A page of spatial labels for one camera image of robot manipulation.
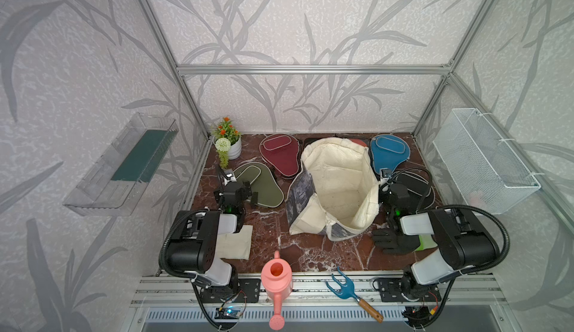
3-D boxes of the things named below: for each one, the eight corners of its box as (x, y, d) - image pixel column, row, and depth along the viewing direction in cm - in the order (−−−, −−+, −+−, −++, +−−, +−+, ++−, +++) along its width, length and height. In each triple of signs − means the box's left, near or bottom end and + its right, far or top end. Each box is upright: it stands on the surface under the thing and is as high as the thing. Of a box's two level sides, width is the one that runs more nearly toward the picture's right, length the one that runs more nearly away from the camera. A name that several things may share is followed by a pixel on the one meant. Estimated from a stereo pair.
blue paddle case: (375, 172, 108) (378, 166, 104) (367, 140, 121) (369, 134, 118) (413, 172, 108) (417, 166, 104) (400, 140, 121) (404, 134, 118)
